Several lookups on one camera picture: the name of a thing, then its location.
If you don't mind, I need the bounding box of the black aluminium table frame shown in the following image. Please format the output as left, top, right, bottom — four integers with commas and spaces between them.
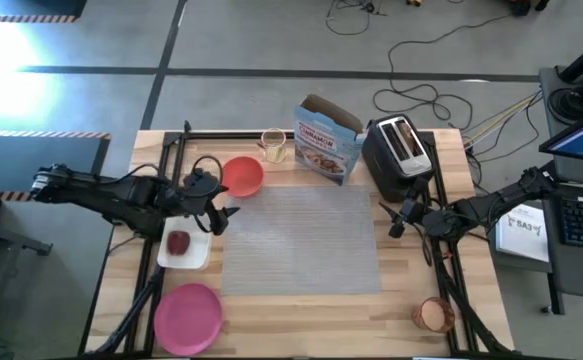
83, 119, 517, 360

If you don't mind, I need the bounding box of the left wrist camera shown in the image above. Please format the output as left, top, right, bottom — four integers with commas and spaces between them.
183, 169, 221, 197

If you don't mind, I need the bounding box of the red apple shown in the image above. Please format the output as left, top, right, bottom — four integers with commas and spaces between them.
166, 230, 191, 257

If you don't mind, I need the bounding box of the white square tray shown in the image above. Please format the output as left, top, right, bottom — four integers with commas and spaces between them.
156, 215, 213, 271

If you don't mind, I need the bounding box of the computer monitor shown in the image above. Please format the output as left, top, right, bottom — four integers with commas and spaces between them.
538, 107, 583, 167

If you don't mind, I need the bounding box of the grey side table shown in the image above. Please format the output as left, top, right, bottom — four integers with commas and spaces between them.
0, 214, 55, 360

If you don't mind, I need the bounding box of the white printed paper sheet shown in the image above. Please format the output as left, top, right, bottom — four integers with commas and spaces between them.
495, 203, 551, 263

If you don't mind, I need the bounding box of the black two-slot toaster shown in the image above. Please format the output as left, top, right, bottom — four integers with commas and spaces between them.
360, 113, 436, 204

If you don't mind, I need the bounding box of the coiled black cable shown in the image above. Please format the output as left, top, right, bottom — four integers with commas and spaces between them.
547, 87, 583, 126

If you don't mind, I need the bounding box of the coloured cable bundle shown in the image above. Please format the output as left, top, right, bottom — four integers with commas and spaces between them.
463, 92, 545, 164

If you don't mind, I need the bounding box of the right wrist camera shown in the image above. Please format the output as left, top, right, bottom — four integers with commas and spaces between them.
399, 198, 425, 224

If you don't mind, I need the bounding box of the orange plastic bowl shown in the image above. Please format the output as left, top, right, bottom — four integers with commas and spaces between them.
221, 156, 265, 199

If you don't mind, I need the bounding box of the blue cinnamon cereal box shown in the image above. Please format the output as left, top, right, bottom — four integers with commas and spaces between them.
293, 93, 368, 186

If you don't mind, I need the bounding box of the dark platform with striped edge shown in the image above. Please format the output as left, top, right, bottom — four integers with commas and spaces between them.
0, 0, 88, 24
0, 130, 112, 202

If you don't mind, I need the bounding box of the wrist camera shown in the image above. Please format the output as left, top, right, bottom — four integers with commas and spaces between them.
183, 169, 221, 197
399, 198, 425, 224

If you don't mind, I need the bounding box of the grey woven placemat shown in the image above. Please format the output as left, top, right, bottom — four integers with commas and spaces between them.
220, 184, 383, 296

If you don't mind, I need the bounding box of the clear glass cup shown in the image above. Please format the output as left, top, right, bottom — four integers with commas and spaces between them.
260, 127, 288, 164

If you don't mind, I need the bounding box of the long black floor cable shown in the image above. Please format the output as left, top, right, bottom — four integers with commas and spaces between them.
373, 13, 515, 132

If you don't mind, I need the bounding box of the grey computer desk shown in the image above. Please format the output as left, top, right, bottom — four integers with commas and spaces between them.
538, 64, 583, 316

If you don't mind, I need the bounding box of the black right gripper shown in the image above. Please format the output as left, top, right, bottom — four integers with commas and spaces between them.
378, 202, 456, 240

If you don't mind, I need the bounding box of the pink plastic plate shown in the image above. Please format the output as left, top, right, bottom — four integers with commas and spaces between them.
153, 282, 224, 357

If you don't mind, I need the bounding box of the orange faceted cup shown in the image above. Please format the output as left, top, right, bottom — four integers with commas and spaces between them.
411, 296, 456, 334

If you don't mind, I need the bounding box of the short black floor cable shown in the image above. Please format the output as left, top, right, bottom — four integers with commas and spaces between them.
324, 0, 387, 37

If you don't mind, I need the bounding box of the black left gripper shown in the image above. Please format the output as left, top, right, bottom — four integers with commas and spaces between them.
165, 192, 241, 237

